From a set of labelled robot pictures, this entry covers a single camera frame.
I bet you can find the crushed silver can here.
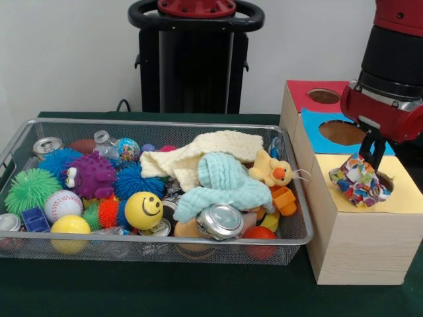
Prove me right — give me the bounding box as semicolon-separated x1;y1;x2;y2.
195;203;245;241

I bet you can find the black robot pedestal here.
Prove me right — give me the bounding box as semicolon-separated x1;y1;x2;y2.
128;0;265;115

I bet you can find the yellow plush duck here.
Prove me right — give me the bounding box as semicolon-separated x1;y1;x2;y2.
248;150;293;188

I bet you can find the red ball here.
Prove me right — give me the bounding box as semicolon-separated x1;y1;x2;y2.
244;226;278;260

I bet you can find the blue spiky rubber ball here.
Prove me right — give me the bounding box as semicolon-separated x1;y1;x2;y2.
114;162;168;201

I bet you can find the cream muslin cloth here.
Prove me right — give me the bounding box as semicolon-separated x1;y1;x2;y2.
139;130;265;192

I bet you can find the purple monster toy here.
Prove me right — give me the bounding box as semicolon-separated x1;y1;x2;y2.
61;151;117;200

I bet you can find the dark green table cloth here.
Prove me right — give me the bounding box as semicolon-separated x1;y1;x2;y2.
0;111;423;317

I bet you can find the shallow wire mesh bin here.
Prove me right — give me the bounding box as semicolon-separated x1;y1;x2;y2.
0;118;315;267

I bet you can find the wooden box with three holes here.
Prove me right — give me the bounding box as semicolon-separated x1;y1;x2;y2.
279;79;423;285

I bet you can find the green spiky rubber ball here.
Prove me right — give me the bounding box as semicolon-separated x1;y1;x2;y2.
5;168;63;215

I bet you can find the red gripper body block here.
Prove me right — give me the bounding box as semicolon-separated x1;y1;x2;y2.
340;81;423;143

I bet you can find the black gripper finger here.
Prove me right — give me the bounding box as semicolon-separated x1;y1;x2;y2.
359;133;376;162
371;137;387;175

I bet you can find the light blue muslin cloth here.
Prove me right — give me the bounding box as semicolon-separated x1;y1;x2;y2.
173;152;276;222

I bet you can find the yellow smiley face ball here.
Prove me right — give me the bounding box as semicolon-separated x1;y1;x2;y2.
124;191;165;230

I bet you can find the colourful patchwork cloth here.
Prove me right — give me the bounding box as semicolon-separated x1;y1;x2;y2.
328;152;391;208

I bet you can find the plain yellow ball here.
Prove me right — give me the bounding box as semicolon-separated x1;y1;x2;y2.
50;215;92;255

